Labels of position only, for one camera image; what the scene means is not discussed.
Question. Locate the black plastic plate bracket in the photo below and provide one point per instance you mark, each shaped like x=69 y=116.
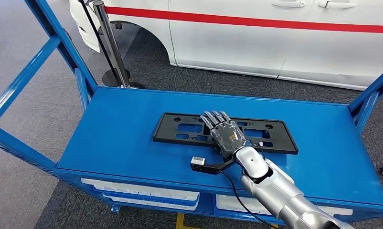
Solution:
x=169 y=132

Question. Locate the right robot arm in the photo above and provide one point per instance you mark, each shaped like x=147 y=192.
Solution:
x=273 y=189

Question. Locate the blue metal shelf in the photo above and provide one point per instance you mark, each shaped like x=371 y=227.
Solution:
x=115 y=142

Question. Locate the white car with red stripe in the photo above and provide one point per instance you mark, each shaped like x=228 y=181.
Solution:
x=242 y=47

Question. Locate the white plastic bin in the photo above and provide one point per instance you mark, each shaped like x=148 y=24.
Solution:
x=235 y=204
x=131 y=189

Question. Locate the yellow floor tape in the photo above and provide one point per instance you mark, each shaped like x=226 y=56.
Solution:
x=179 y=221

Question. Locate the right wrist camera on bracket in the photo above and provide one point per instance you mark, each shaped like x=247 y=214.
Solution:
x=197 y=161

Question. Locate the thin black post with base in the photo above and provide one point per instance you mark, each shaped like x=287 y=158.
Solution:
x=110 y=77

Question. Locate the chrome stanchion post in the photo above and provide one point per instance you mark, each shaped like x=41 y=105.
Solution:
x=110 y=41

